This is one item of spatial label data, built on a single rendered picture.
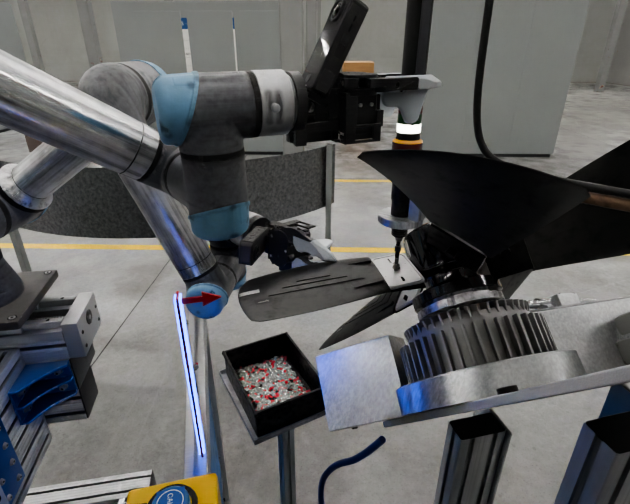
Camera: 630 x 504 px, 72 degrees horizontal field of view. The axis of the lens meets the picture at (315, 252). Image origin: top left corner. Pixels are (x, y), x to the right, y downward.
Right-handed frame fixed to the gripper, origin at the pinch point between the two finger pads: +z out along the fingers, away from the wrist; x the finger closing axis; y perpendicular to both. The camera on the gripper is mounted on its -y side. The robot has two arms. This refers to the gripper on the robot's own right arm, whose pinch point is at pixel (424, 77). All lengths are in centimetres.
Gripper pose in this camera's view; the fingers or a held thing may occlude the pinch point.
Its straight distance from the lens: 65.4
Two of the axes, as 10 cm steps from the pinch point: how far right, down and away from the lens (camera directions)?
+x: 4.0, 4.0, -8.2
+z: 9.1, -1.9, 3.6
